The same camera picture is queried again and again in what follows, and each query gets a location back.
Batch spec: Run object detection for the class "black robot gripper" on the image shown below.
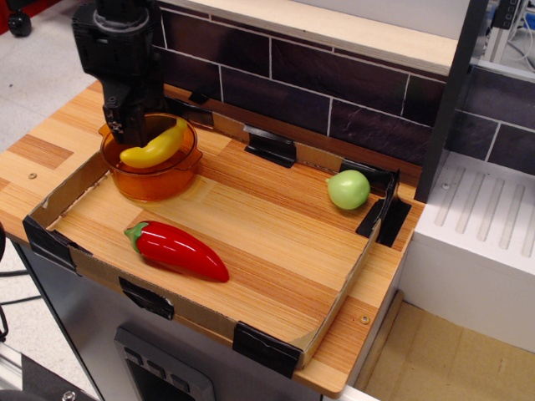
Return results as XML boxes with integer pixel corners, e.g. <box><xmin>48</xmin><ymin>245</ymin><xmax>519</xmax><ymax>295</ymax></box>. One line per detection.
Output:
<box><xmin>72</xmin><ymin>3</ymin><xmax>165</xmax><ymax>145</ymax></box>

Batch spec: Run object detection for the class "yellow plastic banana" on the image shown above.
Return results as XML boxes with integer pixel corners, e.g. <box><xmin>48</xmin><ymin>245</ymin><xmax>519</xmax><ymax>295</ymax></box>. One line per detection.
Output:
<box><xmin>120</xmin><ymin>119</ymin><xmax>187</xmax><ymax>169</ymax></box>

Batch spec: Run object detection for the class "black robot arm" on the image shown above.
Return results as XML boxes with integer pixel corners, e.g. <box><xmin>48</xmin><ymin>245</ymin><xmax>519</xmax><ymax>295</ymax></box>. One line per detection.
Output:
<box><xmin>72</xmin><ymin>1</ymin><xmax>165</xmax><ymax>147</ymax></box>

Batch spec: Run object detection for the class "cardboard fence with black tape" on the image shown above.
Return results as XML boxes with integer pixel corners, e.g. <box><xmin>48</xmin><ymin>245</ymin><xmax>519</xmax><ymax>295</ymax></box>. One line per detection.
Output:
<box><xmin>24</xmin><ymin>87</ymin><xmax>410</xmax><ymax>383</ymax></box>

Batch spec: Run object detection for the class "orange transparent plastic pot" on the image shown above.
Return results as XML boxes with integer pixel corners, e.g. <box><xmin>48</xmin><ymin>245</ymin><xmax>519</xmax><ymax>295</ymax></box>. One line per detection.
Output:
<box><xmin>99</xmin><ymin>113</ymin><xmax>202</xmax><ymax>201</ymax></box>

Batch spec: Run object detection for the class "red plastic chili pepper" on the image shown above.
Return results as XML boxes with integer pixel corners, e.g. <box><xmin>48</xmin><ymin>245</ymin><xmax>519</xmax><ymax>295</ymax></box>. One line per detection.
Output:
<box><xmin>124</xmin><ymin>221</ymin><xmax>230</xmax><ymax>282</ymax></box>

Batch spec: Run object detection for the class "green plastic pear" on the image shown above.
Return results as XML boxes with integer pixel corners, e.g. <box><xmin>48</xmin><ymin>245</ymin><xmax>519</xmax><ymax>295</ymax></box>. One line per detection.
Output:
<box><xmin>326</xmin><ymin>170</ymin><xmax>371</xmax><ymax>211</ymax></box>

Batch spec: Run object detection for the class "grey oven control panel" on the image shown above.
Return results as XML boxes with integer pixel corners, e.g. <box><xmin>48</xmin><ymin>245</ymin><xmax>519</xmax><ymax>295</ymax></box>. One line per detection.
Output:
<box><xmin>114</xmin><ymin>327</ymin><xmax>216</xmax><ymax>401</ymax></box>

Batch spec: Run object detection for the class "white toy sink drainboard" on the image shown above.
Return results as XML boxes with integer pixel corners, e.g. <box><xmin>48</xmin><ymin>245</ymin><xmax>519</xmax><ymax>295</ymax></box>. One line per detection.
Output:
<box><xmin>400</xmin><ymin>153</ymin><xmax>534</xmax><ymax>351</ymax></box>

